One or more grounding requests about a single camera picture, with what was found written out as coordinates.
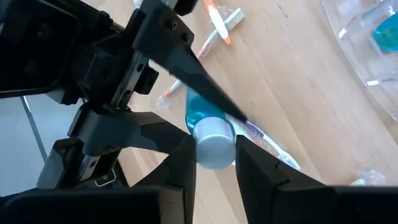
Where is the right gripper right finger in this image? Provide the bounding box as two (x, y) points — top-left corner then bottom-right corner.
(234, 135), (398, 224)

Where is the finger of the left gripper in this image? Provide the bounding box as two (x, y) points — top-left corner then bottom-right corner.
(132, 0), (249, 123)
(68, 105), (191, 156)

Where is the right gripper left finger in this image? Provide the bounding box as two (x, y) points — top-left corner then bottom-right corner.
(0, 135), (198, 224)

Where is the purple white toothbrush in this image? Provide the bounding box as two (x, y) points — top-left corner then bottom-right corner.
(225, 113), (302, 171)

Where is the orange white toothbrush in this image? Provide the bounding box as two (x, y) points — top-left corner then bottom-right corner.
(157, 7), (246, 108)

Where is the teal mouthwash bottle white cap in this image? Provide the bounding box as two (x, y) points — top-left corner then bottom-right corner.
(185, 86), (237, 170)
(373, 12), (398, 53)

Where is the clear acrylic organizer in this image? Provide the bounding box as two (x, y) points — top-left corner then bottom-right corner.
(322, 0), (398, 122)

